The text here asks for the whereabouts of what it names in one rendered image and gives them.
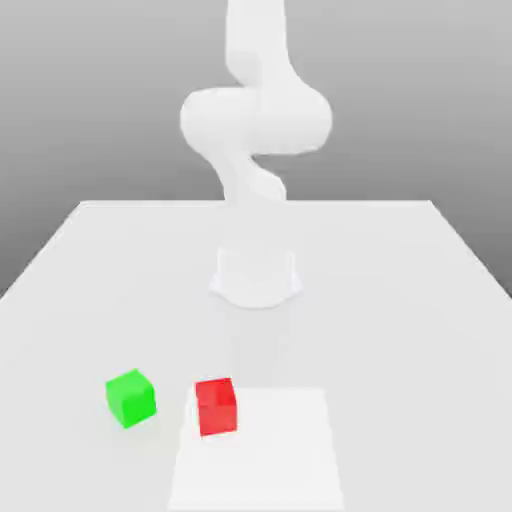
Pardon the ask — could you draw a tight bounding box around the small green cube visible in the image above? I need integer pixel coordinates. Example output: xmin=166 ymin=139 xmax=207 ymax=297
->
xmin=104 ymin=367 xmax=158 ymax=430

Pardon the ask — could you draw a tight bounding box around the small red cube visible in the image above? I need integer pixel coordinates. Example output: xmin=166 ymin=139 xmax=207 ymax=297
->
xmin=194 ymin=376 xmax=239 ymax=438

